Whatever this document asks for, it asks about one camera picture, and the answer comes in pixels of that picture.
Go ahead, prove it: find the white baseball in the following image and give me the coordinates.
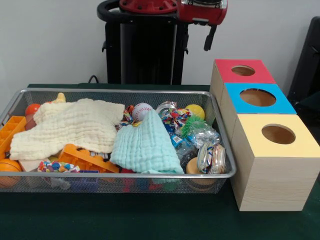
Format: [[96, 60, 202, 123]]
[[131, 102, 154, 123]]

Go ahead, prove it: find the cream muslin cloth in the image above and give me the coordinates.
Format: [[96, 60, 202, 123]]
[[9, 97, 126, 161]]

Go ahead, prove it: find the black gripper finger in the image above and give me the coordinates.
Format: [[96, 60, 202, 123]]
[[203, 24, 218, 52]]

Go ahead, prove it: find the orange plastic toy block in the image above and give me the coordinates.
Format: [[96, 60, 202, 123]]
[[57, 143, 121, 174]]

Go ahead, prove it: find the crushed drink can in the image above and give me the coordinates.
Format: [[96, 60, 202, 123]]
[[196, 141, 227, 175]]

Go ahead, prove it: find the red-orange ball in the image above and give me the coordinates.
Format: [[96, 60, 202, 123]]
[[24, 103, 42, 117]]

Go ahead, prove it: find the green-clothed side table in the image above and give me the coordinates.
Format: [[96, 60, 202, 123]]
[[294, 91, 320, 118]]

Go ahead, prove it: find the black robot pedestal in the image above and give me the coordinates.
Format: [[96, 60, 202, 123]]
[[96, 0, 190, 85]]

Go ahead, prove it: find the dark green table cloth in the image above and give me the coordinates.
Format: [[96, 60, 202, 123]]
[[0, 83, 320, 240]]

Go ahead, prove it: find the wooden three-hole box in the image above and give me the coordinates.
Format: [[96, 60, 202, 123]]
[[209, 59, 320, 212]]

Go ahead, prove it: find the silver mesh bin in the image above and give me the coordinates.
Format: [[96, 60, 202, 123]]
[[0, 87, 238, 194]]

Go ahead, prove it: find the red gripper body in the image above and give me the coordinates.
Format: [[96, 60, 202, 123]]
[[176, 0, 229, 26]]

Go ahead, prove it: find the yellow ball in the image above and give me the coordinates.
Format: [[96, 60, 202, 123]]
[[184, 104, 206, 120]]

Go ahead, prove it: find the mint green muslin cloth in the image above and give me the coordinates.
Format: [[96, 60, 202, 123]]
[[109, 109, 185, 175]]

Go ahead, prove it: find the orange toy basketball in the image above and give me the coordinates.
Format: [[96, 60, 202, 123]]
[[0, 158, 24, 188]]

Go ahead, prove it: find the orange plastic grid tray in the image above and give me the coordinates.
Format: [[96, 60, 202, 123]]
[[0, 115, 28, 161]]

